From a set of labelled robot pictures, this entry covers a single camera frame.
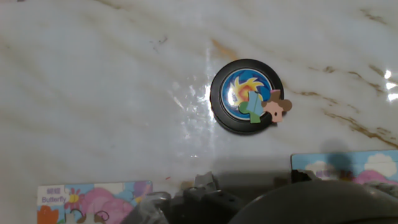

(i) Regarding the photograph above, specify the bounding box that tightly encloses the black puck with blue sticker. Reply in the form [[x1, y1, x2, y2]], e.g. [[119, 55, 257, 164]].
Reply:
[[209, 58, 285, 136]]

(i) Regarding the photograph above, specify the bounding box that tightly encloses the colourful cartoon jigsaw puzzle board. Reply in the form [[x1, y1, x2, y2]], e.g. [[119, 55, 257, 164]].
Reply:
[[36, 180, 154, 224], [290, 149, 398, 187]]

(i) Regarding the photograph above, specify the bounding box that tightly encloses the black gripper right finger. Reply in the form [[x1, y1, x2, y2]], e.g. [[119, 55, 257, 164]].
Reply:
[[291, 169, 313, 184]]

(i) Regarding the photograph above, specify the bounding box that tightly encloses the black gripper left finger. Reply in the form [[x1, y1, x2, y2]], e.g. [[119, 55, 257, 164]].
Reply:
[[121, 172, 246, 224]]

